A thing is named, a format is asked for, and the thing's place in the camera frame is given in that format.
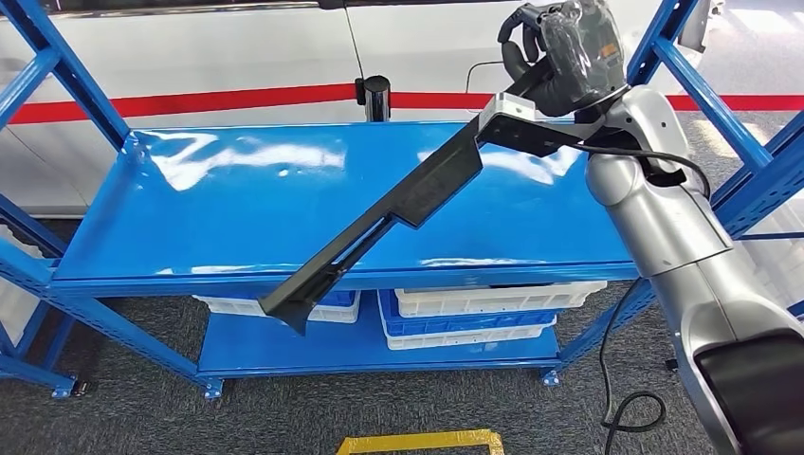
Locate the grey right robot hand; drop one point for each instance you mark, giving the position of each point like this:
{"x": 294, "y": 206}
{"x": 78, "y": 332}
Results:
{"x": 578, "y": 56}

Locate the long black plastic part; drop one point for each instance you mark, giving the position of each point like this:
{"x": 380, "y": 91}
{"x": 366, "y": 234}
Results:
{"x": 433, "y": 182}

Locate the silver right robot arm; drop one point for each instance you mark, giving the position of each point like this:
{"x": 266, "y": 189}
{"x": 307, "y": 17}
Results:
{"x": 666, "y": 220}

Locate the red barrier belt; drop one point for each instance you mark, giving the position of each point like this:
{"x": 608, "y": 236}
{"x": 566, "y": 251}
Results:
{"x": 440, "y": 100}
{"x": 188, "y": 103}

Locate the white plastic crate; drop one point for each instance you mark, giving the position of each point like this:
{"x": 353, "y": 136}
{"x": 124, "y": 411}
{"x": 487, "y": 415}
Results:
{"x": 502, "y": 298}
{"x": 452, "y": 339}
{"x": 785, "y": 270}
{"x": 239, "y": 306}

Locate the yellow floor tape square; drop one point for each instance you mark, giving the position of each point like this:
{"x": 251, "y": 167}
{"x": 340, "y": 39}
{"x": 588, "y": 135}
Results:
{"x": 421, "y": 439}

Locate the chrome stanchion post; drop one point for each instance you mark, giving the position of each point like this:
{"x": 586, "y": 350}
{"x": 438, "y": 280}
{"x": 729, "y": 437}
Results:
{"x": 377, "y": 97}

